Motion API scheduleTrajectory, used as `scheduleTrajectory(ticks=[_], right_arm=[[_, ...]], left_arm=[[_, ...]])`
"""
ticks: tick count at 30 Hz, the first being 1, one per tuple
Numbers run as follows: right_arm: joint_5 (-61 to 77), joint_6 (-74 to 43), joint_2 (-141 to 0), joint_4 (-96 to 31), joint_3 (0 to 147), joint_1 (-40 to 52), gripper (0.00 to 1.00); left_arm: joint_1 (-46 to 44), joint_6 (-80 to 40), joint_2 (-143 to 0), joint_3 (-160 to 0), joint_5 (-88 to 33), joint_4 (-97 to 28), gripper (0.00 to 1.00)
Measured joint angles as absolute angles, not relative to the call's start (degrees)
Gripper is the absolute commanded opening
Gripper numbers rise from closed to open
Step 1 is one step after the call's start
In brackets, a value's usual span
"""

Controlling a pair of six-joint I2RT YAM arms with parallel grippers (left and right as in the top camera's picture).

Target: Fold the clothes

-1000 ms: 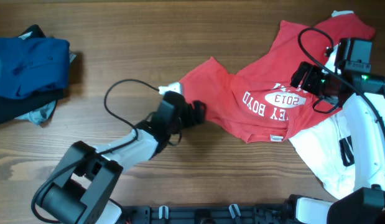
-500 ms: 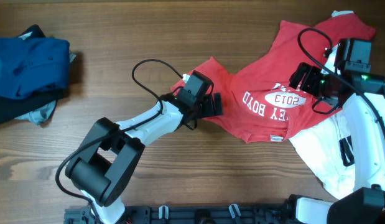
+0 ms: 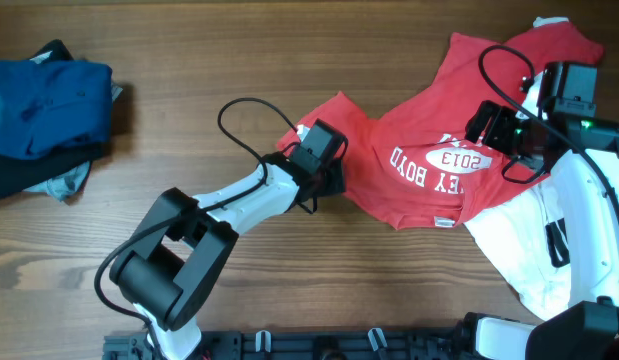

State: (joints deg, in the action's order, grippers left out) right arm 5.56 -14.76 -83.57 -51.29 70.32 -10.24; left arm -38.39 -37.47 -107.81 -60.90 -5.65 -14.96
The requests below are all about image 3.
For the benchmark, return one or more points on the blue folded garment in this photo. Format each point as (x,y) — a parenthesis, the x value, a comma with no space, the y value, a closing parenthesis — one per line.
(54,105)

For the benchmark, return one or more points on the white crumpled garment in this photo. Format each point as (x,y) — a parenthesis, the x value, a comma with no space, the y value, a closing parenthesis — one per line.
(557,243)

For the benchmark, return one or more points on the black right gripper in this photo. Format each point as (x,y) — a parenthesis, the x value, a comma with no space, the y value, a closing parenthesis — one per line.
(489,128)

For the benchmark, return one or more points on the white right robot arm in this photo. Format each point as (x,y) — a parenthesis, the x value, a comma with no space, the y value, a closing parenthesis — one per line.
(586,330)

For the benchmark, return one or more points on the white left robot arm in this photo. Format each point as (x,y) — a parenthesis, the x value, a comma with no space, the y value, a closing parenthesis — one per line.
(170,264)

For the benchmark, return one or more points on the red printed t-shirt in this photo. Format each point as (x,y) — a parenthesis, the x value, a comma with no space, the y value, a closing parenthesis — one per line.
(413,166)

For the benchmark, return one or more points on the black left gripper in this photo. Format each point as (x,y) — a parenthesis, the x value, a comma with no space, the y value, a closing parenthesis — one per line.
(331,179)

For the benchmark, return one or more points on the black folded garment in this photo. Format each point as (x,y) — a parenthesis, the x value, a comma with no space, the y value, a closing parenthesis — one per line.
(13,172)

